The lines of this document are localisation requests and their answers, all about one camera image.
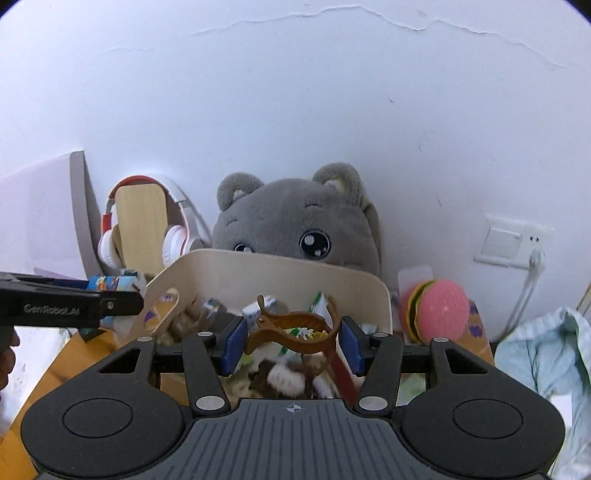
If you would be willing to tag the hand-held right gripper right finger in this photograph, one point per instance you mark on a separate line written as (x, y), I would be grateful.
(351, 346)

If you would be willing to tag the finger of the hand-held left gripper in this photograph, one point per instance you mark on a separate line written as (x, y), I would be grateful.
(122, 303)

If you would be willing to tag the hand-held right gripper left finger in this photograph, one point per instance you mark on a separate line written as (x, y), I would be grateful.
(233, 346)

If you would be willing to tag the colourful card pack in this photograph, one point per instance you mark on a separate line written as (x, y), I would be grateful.
(113, 282)

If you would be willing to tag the beige storage basket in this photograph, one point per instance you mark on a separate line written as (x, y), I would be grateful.
(286, 277)

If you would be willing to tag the person's left hand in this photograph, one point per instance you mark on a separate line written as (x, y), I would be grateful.
(8, 355)

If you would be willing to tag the small blue white carton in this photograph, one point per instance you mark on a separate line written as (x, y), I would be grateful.
(251, 314)

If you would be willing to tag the purple printed bag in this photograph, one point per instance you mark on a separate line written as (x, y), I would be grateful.
(474, 323)
(159, 311)

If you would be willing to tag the green white snack packet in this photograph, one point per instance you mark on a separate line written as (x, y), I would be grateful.
(316, 304)

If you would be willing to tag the white red headphones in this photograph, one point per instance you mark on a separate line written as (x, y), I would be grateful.
(175, 240)

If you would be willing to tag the wooden headphone stand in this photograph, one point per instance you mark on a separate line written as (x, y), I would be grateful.
(138, 221)

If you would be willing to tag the clear plastic packet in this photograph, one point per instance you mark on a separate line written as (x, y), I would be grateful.
(411, 277)

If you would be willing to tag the pink burger plush toy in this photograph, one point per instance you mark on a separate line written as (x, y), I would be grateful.
(438, 307)

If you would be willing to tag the grey plush toy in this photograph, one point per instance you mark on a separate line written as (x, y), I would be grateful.
(286, 217)

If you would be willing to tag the light blue cloth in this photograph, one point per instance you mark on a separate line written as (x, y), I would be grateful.
(545, 355)

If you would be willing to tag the white wall switch socket plate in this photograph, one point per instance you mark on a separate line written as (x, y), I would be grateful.
(501, 242)

